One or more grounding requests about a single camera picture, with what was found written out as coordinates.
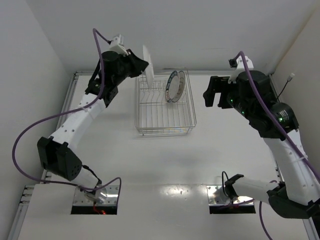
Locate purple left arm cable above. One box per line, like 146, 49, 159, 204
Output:
11, 27, 122, 192

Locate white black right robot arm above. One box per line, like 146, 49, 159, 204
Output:
203, 70, 320, 219

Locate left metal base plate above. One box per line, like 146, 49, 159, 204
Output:
72, 184, 120, 207

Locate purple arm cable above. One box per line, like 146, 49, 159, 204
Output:
11, 27, 122, 192
236, 51, 320, 240

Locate metal wire dish rack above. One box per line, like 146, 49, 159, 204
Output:
135, 67, 197, 136

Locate metal base plate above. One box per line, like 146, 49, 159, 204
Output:
206, 185, 254, 207
72, 184, 120, 207

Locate white plate orange sunburst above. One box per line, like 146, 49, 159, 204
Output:
142, 45, 154, 89

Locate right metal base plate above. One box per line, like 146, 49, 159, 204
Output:
206, 185, 254, 207

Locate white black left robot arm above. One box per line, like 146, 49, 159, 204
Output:
37, 49, 151, 192

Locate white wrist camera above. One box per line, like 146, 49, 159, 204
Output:
109, 34, 128, 56
228, 55, 254, 84

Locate black cable white plug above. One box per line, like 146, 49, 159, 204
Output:
276, 73, 295, 100

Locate white plate wide green band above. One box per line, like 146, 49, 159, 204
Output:
165, 70, 180, 103

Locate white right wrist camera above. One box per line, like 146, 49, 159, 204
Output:
228, 55, 254, 84

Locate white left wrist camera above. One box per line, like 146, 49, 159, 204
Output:
109, 34, 128, 56

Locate white plate thin green rim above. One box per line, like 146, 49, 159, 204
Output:
176, 71, 186, 102

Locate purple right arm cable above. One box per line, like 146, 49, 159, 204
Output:
236, 51, 320, 240

